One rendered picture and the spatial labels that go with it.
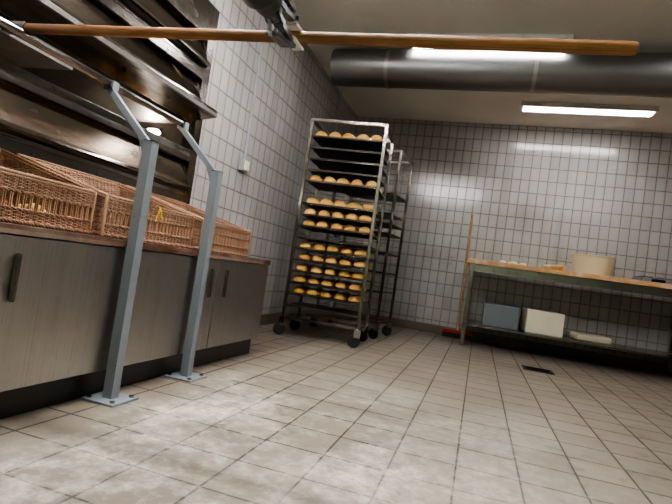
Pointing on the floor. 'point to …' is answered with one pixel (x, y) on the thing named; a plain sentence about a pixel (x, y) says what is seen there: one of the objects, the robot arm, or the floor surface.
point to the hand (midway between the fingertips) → (295, 36)
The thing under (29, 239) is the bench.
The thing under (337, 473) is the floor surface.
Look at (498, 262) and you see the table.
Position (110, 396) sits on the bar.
